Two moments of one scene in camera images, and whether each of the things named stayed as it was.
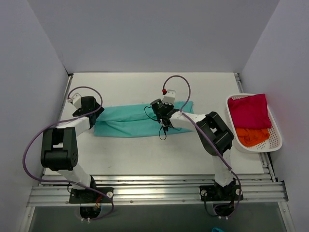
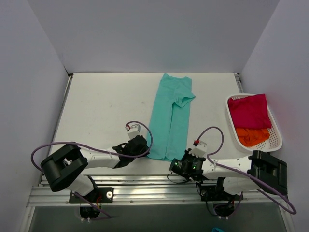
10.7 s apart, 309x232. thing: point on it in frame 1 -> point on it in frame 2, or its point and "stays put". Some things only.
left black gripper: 95,113 -> 139,145
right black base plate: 217,193 stays put
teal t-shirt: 117,120 -> 170,123
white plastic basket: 274,142 stays put
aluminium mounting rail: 258,189 stays put
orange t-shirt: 251,137 stays put
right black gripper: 165,117 -> 187,157
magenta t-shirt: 249,112 stays put
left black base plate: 84,195 stays put
